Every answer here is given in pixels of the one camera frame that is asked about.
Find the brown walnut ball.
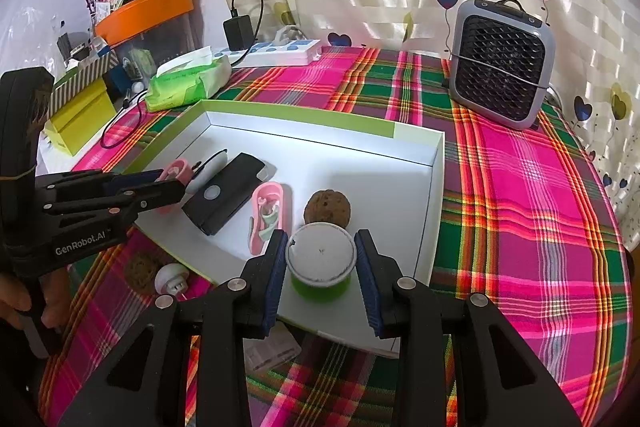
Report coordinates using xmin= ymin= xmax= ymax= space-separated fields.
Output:
xmin=124 ymin=253 xmax=165 ymax=296
xmin=304 ymin=190 xmax=352 ymax=229

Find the black white mouse device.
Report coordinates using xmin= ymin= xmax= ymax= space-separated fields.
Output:
xmin=186 ymin=148 xmax=228 ymax=194

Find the black rectangular doorbell device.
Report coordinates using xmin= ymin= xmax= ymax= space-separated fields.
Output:
xmin=182 ymin=153 xmax=267 ymax=235

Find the green cup white lid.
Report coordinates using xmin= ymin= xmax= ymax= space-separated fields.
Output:
xmin=285 ymin=222 xmax=357 ymax=303

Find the white round plug device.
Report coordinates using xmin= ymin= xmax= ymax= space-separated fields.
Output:
xmin=243 ymin=321 xmax=302 ymax=374

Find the person's left hand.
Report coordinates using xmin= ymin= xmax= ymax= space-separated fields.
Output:
xmin=0 ymin=267 xmax=73 ymax=331

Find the yellow cardboard box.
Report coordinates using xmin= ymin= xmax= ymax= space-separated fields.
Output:
xmin=43 ymin=78 xmax=115 ymax=156

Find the white round night light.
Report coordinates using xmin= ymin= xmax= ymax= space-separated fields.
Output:
xmin=154 ymin=263 xmax=190 ymax=300

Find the striped gift box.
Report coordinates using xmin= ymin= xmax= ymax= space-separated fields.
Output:
xmin=48 ymin=51 xmax=119 ymax=117

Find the green white cardboard box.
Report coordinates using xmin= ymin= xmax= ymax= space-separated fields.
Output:
xmin=126 ymin=101 xmax=446 ymax=358

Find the green tissue pack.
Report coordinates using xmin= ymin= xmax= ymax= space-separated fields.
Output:
xmin=144 ymin=46 xmax=232 ymax=113

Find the orange lidded storage bin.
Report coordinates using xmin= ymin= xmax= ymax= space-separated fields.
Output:
xmin=94 ymin=0 xmax=195 ymax=66

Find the pink plaid tablecloth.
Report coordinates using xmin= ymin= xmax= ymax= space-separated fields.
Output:
xmin=36 ymin=48 xmax=633 ymax=426

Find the black power adapter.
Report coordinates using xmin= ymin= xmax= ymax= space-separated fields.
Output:
xmin=224 ymin=9 xmax=255 ymax=51

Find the white power strip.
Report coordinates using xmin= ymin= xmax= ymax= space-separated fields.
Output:
xmin=212 ymin=39 xmax=322 ymax=68

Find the grey mini space heater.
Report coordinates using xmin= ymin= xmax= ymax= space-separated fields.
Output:
xmin=448 ymin=0 xmax=555 ymax=130

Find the black charger cable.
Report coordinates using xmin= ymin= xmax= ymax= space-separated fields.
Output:
xmin=98 ymin=89 xmax=149 ymax=151

